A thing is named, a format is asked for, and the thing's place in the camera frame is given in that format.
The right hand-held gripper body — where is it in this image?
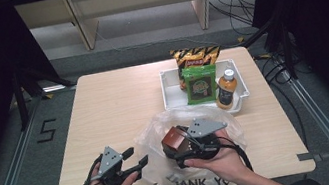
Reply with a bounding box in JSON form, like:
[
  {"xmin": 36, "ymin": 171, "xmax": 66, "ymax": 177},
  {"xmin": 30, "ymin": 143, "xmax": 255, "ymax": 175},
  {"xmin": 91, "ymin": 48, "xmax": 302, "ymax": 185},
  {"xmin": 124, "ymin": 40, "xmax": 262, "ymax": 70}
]
[{"xmin": 180, "ymin": 113, "xmax": 233, "ymax": 164}]

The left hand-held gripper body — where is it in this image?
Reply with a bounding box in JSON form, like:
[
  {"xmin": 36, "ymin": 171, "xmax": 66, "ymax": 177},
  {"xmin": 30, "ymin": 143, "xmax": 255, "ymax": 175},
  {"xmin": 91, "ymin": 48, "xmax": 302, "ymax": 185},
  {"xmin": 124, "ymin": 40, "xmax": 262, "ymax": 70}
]
[{"xmin": 88, "ymin": 143, "xmax": 130, "ymax": 185}]

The brown carton box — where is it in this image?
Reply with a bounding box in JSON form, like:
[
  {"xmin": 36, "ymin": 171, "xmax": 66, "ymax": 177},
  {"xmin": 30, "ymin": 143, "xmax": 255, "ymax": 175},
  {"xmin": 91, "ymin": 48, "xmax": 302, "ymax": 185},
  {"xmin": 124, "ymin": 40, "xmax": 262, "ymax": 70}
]
[{"xmin": 158, "ymin": 123, "xmax": 193, "ymax": 157}]

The clear plastic shopping bag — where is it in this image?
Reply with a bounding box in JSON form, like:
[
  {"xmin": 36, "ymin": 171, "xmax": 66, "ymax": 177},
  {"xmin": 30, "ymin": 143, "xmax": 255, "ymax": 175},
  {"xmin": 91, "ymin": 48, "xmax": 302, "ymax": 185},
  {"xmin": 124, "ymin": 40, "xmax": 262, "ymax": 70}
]
[{"xmin": 129, "ymin": 97, "xmax": 254, "ymax": 185}]

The white plastic bin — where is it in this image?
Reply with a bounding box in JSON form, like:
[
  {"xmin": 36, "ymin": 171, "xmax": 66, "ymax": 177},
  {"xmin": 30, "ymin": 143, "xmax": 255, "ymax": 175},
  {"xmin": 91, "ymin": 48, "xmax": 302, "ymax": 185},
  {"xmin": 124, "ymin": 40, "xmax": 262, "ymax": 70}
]
[{"xmin": 158, "ymin": 56, "xmax": 254, "ymax": 125}]

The green snack packet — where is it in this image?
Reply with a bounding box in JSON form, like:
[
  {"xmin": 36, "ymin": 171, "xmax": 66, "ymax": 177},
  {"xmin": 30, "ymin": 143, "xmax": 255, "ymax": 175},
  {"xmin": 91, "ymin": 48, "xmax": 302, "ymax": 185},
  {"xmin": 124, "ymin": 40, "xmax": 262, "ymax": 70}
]
[{"xmin": 181, "ymin": 62, "xmax": 223, "ymax": 107}]

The orange drink bottle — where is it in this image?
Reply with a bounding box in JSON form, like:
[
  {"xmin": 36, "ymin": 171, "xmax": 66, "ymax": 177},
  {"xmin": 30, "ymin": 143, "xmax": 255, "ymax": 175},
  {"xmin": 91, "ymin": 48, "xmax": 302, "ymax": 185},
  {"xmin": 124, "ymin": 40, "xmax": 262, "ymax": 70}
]
[{"xmin": 211, "ymin": 67, "xmax": 243, "ymax": 112}]

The black yellow chip bag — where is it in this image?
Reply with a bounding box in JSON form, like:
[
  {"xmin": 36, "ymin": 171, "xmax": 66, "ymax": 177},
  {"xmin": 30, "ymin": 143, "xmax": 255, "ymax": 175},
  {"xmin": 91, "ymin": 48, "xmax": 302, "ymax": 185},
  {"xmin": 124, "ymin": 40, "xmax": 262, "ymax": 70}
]
[{"xmin": 169, "ymin": 42, "xmax": 227, "ymax": 93}]

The person's right hand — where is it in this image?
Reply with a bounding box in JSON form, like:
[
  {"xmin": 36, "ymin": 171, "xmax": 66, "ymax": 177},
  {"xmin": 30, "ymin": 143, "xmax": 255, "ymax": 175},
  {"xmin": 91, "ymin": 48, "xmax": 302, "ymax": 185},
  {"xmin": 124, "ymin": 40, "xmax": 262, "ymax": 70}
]
[{"xmin": 179, "ymin": 125, "xmax": 253, "ymax": 185}]

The black metal stand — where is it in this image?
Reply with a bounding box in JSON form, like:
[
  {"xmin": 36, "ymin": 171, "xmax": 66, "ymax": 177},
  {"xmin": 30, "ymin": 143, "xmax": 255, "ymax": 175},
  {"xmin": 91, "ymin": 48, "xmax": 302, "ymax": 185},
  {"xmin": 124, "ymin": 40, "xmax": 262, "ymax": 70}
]
[
  {"xmin": 10, "ymin": 58, "xmax": 83, "ymax": 132},
  {"xmin": 237, "ymin": 14, "xmax": 300, "ymax": 89}
]

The gray floor tape piece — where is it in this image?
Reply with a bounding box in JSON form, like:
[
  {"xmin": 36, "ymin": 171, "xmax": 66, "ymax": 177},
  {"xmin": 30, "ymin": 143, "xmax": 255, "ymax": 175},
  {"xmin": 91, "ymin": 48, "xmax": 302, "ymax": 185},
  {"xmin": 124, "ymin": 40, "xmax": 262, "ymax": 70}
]
[{"xmin": 296, "ymin": 148, "xmax": 324, "ymax": 166}]

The right hand-held gripper black cable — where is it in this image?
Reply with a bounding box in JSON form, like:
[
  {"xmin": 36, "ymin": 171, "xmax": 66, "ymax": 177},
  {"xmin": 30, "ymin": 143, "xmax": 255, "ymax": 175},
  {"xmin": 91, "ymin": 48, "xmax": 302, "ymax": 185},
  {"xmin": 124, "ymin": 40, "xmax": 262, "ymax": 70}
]
[{"xmin": 218, "ymin": 137, "xmax": 255, "ymax": 178}]

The bundle of black cables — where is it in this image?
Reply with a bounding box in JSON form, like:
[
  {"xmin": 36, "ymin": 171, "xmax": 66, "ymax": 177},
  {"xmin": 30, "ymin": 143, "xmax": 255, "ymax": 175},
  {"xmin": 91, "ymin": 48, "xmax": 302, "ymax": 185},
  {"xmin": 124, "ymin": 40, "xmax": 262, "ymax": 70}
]
[{"xmin": 208, "ymin": 0, "xmax": 262, "ymax": 41}]

